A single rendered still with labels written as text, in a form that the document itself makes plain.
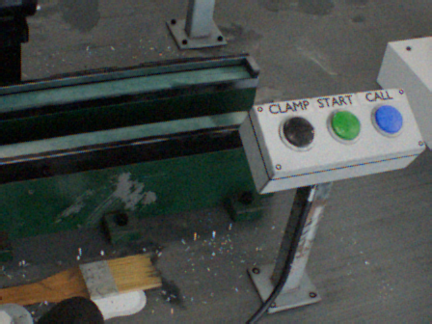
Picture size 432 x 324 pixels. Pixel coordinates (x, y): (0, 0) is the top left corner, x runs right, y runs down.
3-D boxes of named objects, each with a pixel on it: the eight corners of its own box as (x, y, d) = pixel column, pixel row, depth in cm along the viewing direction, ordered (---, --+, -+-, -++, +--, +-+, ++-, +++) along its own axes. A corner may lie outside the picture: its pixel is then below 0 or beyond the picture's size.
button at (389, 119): (375, 141, 78) (383, 132, 77) (365, 113, 79) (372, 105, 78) (400, 137, 79) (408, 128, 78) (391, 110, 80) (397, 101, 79)
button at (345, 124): (332, 148, 77) (338, 139, 75) (321, 119, 78) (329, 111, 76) (358, 143, 78) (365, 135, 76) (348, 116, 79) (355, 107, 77)
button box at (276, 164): (256, 196, 77) (275, 174, 72) (236, 127, 80) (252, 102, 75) (406, 168, 83) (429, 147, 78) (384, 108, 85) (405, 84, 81)
